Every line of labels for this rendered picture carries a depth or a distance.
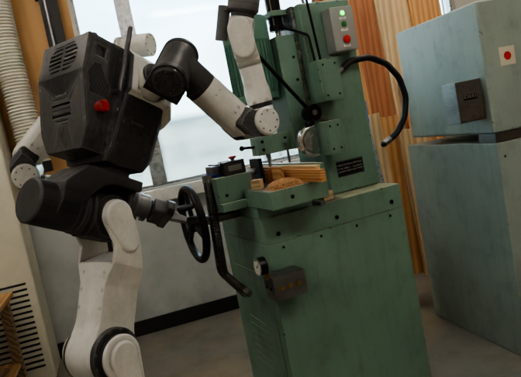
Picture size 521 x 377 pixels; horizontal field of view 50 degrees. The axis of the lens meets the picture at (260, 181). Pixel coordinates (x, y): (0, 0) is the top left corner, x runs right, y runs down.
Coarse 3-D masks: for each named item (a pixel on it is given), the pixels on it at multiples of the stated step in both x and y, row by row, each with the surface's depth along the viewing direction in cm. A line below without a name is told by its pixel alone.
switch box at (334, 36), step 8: (336, 8) 203; (344, 8) 204; (328, 16) 203; (336, 16) 203; (352, 16) 205; (328, 24) 204; (336, 24) 203; (352, 24) 205; (328, 32) 205; (336, 32) 203; (344, 32) 204; (352, 32) 205; (328, 40) 206; (336, 40) 203; (352, 40) 205; (328, 48) 207; (336, 48) 203; (344, 48) 204; (352, 48) 206
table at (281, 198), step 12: (252, 192) 190; (264, 192) 180; (276, 192) 177; (288, 192) 178; (300, 192) 180; (312, 192) 182; (324, 192) 183; (216, 204) 197; (228, 204) 193; (240, 204) 195; (252, 204) 192; (264, 204) 182; (276, 204) 177; (288, 204) 178
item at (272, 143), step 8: (264, 136) 207; (272, 136) 208; (280, 136) 210; (288, 136) 211; (256, 144) 207; (264, 144) 207; (272, 144) 209; (280, 144) 210; (288, 144) 211; (256, 152) 209; (264, 152) 207; (272, 152) 209
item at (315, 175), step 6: (288, 174) 196; (294, 174) 193; (300, 174) 188; (306, 174) 184; (312, 174) 180; (318, 174) 177; (324, 174) 176; (306, 180) 185; (312, 180) 181; (318, 180) 178; (324, 180) 176
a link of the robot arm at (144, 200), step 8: (144, 200) 179; (152, 200) 184; (160, 200) 183; (168, 200) 183; (136, 208) 178; (144, 208) 179; (152, 208) 181; (160, 208) 181; (168, 208) 180; (136, 216) 179; (144, 216) 180; (152, 216) 182; (160, 216) 182; (168, 216) 182; (160, 224) 186
